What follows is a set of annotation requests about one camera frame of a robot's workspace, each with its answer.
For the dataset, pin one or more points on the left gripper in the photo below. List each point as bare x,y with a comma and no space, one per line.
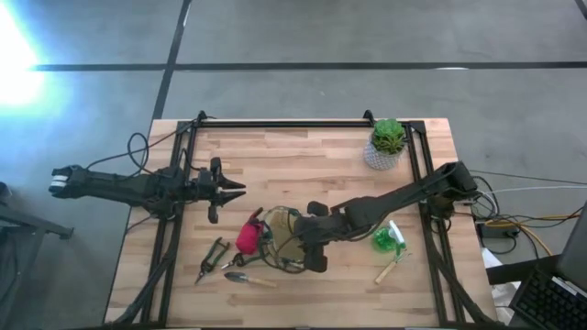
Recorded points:
212,189

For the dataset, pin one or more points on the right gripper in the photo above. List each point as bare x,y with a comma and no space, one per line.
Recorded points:
314,234

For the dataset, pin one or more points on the cream canvas green-trimmed gardening bag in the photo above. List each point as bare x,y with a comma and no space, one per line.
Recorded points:
280,229

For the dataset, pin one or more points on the red gardening glove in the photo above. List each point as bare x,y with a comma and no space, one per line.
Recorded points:
249,238

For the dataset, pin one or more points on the green spray bottle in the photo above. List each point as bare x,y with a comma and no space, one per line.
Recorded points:
383,240

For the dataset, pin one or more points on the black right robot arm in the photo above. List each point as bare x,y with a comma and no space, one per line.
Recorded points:
390,201

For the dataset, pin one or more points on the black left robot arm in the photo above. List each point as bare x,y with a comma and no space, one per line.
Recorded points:
114,188

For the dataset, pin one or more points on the white paper bag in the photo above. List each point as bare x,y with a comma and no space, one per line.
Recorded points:
502,293

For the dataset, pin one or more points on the succulent in white patterned pot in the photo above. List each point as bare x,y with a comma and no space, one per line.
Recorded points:
387,139

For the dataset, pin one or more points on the black power strip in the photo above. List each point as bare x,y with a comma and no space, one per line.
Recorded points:
497,230

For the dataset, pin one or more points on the black side desk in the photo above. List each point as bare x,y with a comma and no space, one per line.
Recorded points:
509,272

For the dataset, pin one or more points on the black metal stand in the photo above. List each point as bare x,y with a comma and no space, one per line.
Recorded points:
27,224

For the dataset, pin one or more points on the black laptop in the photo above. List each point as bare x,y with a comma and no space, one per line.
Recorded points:
546,302

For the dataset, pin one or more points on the black frame clamp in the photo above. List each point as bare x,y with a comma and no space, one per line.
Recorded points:
368,114
201,114

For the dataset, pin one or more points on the black metal table frame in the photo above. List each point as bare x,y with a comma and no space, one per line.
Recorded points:
321,124

